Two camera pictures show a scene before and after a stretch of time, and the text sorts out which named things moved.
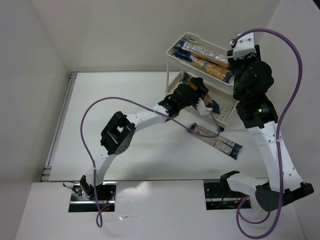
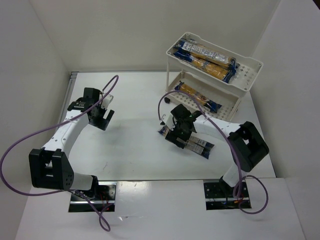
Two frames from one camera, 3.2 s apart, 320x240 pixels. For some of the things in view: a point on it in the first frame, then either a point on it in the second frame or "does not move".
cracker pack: (220, 143) → (193, 144)
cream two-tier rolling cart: (204, 68) does not move
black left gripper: (200, 88) → (100, 121)
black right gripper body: (240, 81) → (175, 136)
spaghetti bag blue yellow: (212, 69) does not move
